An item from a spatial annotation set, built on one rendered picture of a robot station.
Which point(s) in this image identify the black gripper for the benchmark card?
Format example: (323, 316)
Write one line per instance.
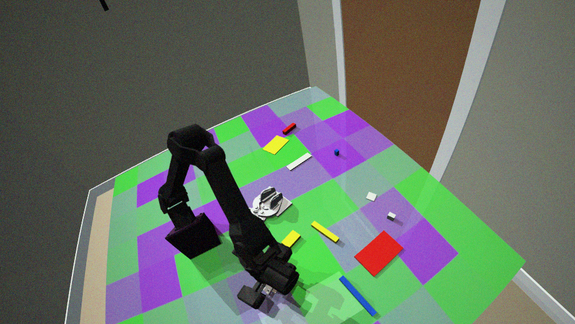
(252, 296)

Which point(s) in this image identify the yellow rectangular block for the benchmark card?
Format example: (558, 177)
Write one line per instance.
(291, 239)

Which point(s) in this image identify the yellow rectangular bar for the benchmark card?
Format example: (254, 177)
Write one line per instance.
(325, 232)

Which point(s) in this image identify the blue flat bar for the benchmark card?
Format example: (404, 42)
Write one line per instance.
(357, 295)

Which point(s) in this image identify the red flat plate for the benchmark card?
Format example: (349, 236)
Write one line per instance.
(378, 253)

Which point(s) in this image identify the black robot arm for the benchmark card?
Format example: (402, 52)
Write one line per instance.
(248, 233)

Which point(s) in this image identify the yellow flat rectangular plate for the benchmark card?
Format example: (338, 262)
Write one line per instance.
(275, 144)

